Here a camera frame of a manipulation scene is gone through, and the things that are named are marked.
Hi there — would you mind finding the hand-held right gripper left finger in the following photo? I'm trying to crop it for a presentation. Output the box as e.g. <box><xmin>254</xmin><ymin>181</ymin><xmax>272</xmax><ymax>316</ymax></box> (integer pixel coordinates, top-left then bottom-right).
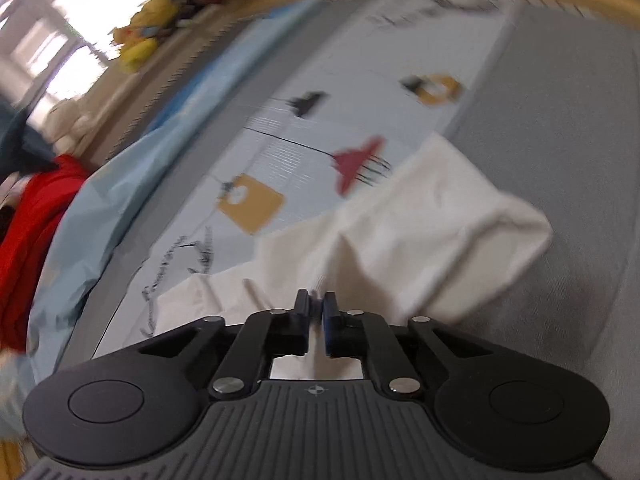
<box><xmin>137</xmin><ymin>289</ymin><xmax>314</xmax><ymax>401</ymax></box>

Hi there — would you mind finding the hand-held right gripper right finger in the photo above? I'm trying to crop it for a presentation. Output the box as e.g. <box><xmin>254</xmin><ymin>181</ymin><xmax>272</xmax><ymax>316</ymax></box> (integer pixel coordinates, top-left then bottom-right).
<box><xmin>322</xmin><ymin>291</ymin><xmax>503</xmax><ymax>401</ymax></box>

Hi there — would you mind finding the white small garment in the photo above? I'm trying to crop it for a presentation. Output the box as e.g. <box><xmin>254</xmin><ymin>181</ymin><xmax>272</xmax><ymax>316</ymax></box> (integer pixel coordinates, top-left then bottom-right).
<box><xmin>150</xmin><ymin>132</ymin><xmax>553</xmax><ymax>381</ymax></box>

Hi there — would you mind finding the lamp printed bed sheet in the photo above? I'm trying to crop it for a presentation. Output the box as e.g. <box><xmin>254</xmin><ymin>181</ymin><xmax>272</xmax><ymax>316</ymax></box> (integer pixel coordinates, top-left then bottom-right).
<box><xmin>30</xmin><ymin>0</ymin><xmax>640</xmax><ymax>461</ymax></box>

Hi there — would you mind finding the light blue quilt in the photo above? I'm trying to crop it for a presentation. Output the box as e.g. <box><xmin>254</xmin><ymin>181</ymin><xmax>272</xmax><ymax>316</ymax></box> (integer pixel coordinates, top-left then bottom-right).
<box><xmin>27</xmin><ymin>0</ymin><xmax>321</xmax><ymax>356</ymax></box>

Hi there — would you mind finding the red cloth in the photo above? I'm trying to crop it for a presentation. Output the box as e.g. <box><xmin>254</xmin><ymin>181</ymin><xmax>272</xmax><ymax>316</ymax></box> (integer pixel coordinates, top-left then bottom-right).
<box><xmin>0</xmin><ymin>154</ymin><xmax>91</xmax><ymax>351</ymax></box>

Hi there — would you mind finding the white plush toy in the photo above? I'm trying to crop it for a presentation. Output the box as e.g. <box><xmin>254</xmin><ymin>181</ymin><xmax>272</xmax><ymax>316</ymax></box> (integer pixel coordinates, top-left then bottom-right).
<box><xmin>47</xmin><ymin>97</ymin><xmax>93</xmax><ymax>153</ymax></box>

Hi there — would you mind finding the dark teal cloth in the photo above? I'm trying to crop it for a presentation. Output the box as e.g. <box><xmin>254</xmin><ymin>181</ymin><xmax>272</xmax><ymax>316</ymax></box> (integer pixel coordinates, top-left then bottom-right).
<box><xmin>0</xmin><ymin>102</ymin><xmax>58</xmax><ymax>181</ymax></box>

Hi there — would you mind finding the yellow plush toy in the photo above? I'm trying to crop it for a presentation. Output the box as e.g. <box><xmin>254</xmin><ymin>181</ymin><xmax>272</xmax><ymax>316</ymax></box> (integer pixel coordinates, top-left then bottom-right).
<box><xmin>112</xmin><ymin>0</ymin><xmax>186</xmax><ymax>71</ymax></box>

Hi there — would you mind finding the window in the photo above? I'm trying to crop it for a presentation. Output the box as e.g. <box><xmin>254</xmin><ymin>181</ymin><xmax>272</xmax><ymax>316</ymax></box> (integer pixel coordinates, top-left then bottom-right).
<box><xmin>0</xmin><ymin>0</ymin><xmax>156</xmax><ymax>106</ymax></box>

